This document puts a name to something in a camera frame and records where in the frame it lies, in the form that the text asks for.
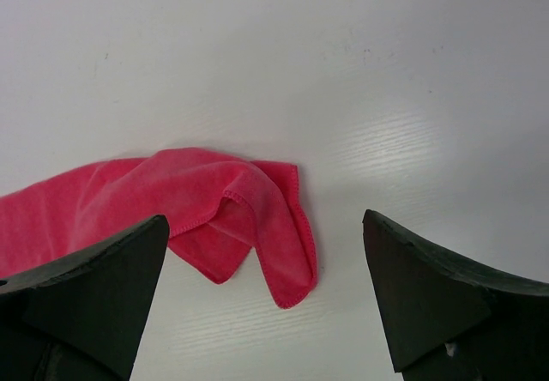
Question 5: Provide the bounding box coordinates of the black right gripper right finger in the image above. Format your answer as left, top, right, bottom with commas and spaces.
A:
363, 209, 548, 380

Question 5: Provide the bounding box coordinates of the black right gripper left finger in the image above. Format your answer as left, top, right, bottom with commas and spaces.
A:
1, 215, 168, 380

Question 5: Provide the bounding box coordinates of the pink microfiber towel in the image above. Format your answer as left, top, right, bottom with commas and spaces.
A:
1, 148, 317, 309

